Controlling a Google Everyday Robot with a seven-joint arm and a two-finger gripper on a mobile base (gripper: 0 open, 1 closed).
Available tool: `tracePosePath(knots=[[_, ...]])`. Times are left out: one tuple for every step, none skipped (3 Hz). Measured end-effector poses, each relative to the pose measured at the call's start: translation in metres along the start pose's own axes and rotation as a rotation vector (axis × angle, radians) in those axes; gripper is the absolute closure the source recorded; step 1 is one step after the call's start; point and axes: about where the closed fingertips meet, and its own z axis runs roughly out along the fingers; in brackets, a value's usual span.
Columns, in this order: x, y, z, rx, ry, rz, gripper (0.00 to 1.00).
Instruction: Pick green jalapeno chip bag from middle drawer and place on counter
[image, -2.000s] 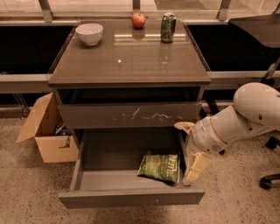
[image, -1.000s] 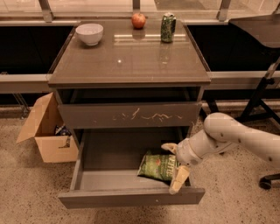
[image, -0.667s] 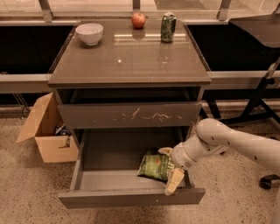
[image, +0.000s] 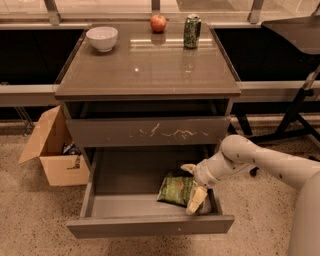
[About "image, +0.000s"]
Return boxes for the grey drawer cabinet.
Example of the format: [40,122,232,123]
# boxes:
[53,21,242,240]

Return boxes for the metal window railing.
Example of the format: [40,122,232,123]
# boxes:
[0,0,320,28]

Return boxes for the white ceramic bowl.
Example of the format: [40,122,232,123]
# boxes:
[86,26,118,52]

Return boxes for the closed top drawer front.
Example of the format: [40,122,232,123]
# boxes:
[66,117,230,147]

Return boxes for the open middle drawer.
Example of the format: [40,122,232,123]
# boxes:
[67,145,234,239]

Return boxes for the green soda can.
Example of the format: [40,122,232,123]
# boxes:
[184,14,202,49]

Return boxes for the items inside cardboard box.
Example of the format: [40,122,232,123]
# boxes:
[62,143,82,169]

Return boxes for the green jalapeno chip bag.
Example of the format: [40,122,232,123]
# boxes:
[157,172,198,208]

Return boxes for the open cardboard box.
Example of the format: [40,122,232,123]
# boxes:
[19,106,90,186]

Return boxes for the red apple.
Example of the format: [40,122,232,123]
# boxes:
[150,14,167,33]

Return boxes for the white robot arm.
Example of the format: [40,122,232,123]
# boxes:
[181,135,320,256]

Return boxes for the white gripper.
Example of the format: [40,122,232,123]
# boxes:
[181,157,230,215]

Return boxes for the black table stand legs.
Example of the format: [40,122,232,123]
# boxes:
[227,66,320,177]

